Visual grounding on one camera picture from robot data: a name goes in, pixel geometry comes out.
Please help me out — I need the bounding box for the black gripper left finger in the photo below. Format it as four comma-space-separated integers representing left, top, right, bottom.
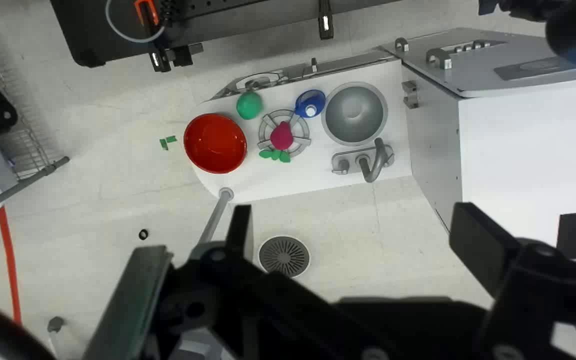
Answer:
224, 202, 256, 264

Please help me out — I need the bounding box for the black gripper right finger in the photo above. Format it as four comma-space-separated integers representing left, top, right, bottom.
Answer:
447, 199, 524, 298

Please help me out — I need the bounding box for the pink strawberry plush toy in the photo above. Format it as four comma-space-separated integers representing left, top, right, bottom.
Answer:
258, 119, 298, 166

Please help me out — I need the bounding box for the red plastic bowl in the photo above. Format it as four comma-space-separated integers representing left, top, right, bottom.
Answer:
181, 111, 250, 175

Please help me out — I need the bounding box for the white toy kitchen counter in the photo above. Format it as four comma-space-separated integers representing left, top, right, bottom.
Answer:
190, 48, 416, 204

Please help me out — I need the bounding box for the green round plush toy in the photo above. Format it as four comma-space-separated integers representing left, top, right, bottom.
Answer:
233, 87, 266, 122

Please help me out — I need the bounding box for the grey toy faucet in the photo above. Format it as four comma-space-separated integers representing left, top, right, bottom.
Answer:
330, 135, 395, 186

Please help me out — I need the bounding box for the metal toy sink basin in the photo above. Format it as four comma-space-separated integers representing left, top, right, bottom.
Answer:
321, 81, 390, 146

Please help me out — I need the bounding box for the grey metal pole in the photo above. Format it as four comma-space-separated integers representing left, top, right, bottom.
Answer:
195, 186, 235, 249

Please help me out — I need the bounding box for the round grey floor drain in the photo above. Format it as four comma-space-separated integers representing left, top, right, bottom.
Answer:
258, 231, 311, 277

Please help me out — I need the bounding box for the white square table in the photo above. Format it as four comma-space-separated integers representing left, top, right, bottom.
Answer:
380, 26, 576, 257

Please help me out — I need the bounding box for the blue bottle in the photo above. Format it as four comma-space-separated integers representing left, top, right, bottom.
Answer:
292, 87, 328, 119

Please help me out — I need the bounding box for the red floor tape line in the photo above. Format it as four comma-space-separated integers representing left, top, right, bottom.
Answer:
0, 204, 23, 328

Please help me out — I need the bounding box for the black equipment cart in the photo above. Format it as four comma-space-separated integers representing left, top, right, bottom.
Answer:
48, 0, 395, 74

